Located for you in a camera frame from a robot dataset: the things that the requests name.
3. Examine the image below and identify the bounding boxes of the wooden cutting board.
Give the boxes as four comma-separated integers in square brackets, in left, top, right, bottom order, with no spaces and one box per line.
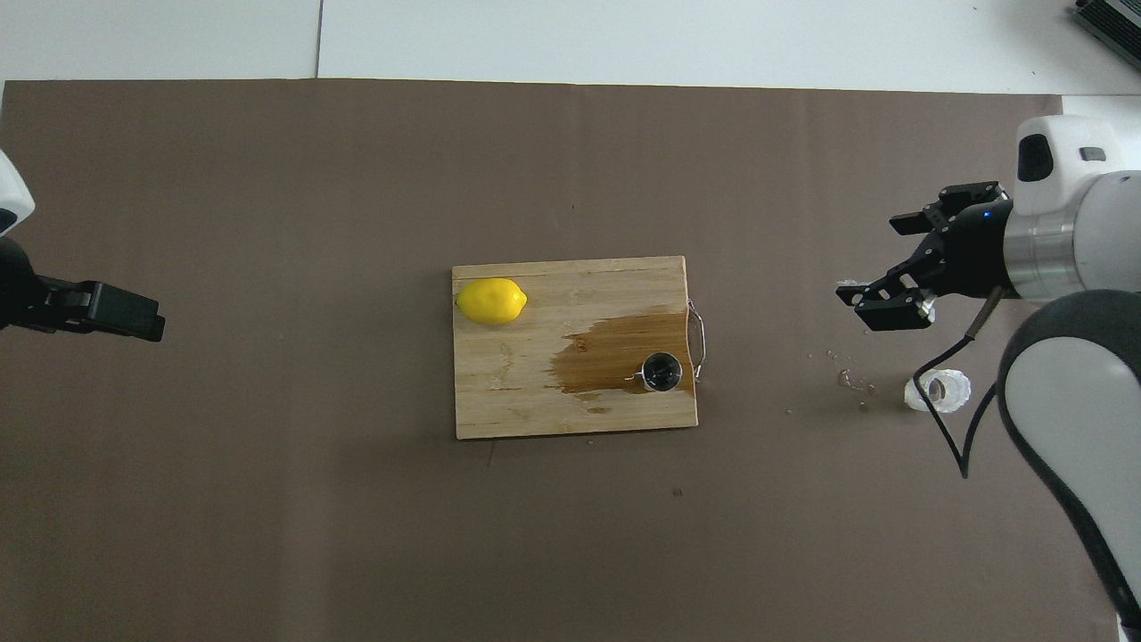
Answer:
[451,256,710,440]

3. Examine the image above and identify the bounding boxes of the yellow lemon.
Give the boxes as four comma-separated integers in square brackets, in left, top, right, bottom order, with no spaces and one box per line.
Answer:
[455,277,529,326]

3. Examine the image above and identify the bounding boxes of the clear plastic cup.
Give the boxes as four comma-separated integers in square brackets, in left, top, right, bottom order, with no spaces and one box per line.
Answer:
[904,368,973,416]

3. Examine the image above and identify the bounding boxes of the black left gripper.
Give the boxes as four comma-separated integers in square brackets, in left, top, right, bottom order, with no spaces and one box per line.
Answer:
[0,235,168,342]

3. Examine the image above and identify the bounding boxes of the steel cocktail jigger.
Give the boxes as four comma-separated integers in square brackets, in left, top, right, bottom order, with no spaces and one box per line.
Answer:
[638,351,685,394]

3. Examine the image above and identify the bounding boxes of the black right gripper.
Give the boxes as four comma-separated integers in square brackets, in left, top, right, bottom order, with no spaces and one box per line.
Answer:
[835,181,1017,333]

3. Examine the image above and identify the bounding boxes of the black ribbed device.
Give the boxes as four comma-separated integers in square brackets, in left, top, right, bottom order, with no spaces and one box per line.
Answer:
[1074,0,1141,47]

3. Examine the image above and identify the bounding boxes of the brown paper table mat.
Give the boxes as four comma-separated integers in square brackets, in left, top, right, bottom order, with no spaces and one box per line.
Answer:
[0,78,1120,642]

